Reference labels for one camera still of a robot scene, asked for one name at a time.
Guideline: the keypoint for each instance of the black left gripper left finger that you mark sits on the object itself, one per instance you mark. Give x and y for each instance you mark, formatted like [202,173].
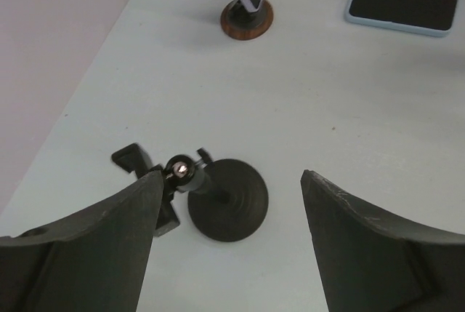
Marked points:
[92,260]

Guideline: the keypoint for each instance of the light blue cased phone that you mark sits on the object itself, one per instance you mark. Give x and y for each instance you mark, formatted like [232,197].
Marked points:
[433,18]

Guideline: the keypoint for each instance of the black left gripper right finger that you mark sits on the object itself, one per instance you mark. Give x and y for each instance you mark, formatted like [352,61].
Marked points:
[370,259]

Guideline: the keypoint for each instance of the black clamp phone stand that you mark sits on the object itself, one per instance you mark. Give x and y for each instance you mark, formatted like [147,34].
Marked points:
[227,199]

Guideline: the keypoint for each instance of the wooden base phone stand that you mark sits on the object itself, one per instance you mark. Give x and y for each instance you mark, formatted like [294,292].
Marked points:
[239,24]

